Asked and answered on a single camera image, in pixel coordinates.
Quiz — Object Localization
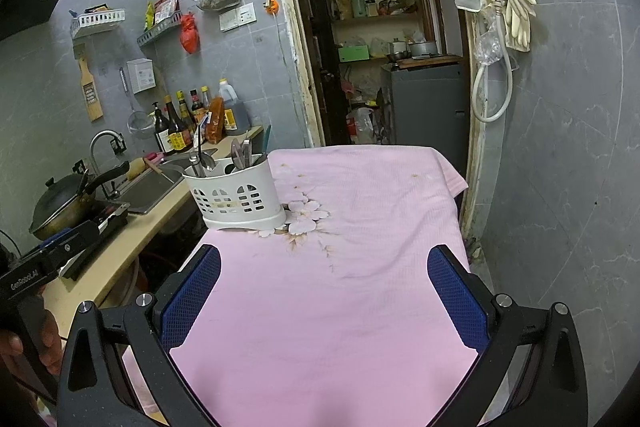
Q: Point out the yellow cap sauce bottle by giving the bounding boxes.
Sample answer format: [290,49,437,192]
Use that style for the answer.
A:
[175,91,196,132]

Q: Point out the white plastic utensil holder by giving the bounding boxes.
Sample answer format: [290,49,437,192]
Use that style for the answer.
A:
[182,153,287,231]

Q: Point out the wooden handled dish brush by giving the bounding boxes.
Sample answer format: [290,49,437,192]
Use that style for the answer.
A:
[145,157,184,183]

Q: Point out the crumpled clear plastic bag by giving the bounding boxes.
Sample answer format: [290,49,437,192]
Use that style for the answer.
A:
[475,27,504,67]

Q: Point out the white wall box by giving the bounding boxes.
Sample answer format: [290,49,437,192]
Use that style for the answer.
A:
[126,58,157,95]

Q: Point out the steel faucet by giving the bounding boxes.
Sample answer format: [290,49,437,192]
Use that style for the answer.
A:
[90,130,126,188]

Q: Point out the black gas stove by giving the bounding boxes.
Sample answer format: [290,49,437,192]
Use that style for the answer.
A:
[32,202,131,280]

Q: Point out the white wall basket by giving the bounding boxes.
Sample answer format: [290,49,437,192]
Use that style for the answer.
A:
[70,8,126,39]

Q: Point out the red plastic bag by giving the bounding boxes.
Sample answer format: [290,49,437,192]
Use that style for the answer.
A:
[180,13,200,54]

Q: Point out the steel sink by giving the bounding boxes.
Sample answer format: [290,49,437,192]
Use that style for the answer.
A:
[107,148,218,214]

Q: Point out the metal mesh strainer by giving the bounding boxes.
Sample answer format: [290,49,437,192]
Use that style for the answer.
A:
[119,67,154,138]

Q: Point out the black wok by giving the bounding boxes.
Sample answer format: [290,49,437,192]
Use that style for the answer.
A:
[29,161,131,240]

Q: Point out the beige kitchen counter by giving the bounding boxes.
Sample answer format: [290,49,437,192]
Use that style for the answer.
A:
[42,125,263,323]

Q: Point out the worn door frame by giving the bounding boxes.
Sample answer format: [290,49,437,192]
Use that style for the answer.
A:
[262,0,484,253]

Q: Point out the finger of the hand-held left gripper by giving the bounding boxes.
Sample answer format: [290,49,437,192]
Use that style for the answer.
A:
[20,219,102,269]

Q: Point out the white wall socket panel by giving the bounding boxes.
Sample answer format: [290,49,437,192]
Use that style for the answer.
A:
[219,3,257,32]

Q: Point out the steel cooking pot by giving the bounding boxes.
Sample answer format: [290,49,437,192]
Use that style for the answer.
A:
[409,39,439,58]

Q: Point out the pink floral tablecloth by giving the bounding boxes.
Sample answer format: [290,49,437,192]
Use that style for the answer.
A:
[122,146,506,427]

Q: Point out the green box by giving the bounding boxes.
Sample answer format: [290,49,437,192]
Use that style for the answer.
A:
[338,45,371,63]

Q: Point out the white hose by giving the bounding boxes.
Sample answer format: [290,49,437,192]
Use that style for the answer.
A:
[473,0,516,124]

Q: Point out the red seasoning packets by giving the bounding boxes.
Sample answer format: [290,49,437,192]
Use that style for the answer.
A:
[154,0,180,26]

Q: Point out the yellow label soy bottle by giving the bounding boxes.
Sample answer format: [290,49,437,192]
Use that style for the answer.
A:
[164,95,194,152]

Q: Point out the cream rubber gloves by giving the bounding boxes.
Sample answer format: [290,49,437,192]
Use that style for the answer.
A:
[482,0,537,52]

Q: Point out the red cap sauce bottle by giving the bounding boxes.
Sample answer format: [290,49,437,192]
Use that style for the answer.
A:
[189,89,206,124]

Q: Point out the black chopstick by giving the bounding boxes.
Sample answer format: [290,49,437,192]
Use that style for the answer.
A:
[196,116,210,170]

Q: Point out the person's left hand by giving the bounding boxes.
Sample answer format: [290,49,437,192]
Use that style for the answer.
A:
[0,306,64,375]

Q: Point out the grey cabinet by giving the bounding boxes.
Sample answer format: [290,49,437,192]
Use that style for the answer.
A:
[381,57,471,148]

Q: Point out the grey wall rack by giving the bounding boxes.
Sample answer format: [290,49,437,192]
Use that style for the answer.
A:
[137,12,182,48]

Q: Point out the dark pump sauce bottle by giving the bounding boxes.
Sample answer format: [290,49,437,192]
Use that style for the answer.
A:
[152,101,172,154]

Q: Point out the wooden cutting board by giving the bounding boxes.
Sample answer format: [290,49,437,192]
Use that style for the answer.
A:
[397,54,464,69]

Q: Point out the orange seasoning packet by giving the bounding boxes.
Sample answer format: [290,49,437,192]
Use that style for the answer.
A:
[206,97,226,144]

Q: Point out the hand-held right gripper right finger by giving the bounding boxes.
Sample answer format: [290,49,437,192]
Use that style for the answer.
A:
[427,244,588,427]

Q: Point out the large dark oil jug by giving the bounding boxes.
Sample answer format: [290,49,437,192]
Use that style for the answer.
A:
[217,78,251,134]

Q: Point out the dark wooden door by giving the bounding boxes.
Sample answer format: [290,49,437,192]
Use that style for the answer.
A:
[290,0,351,146]

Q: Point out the wooden paddle board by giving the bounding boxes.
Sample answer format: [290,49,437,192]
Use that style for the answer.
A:
[75,46,104,122]

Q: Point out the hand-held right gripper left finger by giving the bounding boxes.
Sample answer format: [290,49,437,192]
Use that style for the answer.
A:
[56,244,223,427]

